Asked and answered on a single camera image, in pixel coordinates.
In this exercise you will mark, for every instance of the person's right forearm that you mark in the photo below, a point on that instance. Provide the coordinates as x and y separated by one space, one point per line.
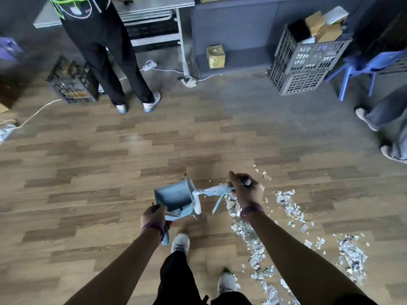
295 260

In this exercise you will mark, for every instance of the purple left wristband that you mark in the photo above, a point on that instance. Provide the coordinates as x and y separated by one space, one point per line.
152 226

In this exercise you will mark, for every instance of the person's white left shoe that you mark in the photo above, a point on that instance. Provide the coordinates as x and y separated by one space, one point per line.
180 242

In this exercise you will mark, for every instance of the person's left forearm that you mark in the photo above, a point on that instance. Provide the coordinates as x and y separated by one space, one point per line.
124 269

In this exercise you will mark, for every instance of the white metal table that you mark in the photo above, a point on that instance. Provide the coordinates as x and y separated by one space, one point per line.
149 9

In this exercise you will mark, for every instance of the blue white broom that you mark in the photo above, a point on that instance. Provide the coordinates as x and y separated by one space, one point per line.
213 191

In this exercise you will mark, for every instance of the blue plastic chair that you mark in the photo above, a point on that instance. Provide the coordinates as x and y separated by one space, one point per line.
365 65

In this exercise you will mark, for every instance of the purple right wristband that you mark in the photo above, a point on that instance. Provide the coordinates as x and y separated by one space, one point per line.
251 210

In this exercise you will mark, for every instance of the person's white right shoe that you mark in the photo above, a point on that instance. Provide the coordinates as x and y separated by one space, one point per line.
226 282

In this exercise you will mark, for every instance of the person's right thumb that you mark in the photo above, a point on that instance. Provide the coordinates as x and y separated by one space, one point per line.
232 181

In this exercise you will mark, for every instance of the person's white shoe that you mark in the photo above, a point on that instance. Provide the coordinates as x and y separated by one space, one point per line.
226 282
180 242

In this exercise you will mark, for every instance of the blue dustpan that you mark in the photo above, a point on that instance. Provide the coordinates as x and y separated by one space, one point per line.
175 195

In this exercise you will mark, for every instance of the grey plastic crate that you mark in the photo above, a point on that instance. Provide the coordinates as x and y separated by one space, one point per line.
311 55
299 82

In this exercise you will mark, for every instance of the black plastic crate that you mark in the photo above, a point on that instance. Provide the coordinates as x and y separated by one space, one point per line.
71 80

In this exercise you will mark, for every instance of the person's left hand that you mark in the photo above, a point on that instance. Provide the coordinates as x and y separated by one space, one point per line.
152 217

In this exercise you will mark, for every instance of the white cardboard box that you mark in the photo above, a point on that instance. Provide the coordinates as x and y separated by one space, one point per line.
336 15

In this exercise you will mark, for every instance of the black box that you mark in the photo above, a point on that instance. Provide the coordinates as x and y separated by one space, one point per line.
298 30

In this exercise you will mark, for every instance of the purple plastic chair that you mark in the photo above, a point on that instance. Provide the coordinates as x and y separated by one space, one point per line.
9 49

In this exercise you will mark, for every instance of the person's left fingers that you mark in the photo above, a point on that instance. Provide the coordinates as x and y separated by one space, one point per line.
160 208

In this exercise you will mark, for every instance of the white floor plug adapter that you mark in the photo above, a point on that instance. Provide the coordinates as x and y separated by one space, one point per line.
189 82

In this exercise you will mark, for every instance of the person's right hand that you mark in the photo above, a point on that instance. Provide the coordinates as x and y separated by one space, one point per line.
246 193

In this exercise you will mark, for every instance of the purple wristband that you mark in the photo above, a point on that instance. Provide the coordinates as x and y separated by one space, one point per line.
152 226
251 210

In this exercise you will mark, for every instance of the person's black trousers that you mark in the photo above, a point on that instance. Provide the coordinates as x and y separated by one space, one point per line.
178 282

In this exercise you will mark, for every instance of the pile of paper scraps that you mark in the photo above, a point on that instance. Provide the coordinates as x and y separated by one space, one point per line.
251 238

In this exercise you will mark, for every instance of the white power strip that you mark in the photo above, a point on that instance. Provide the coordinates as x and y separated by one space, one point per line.
7 132
148 65

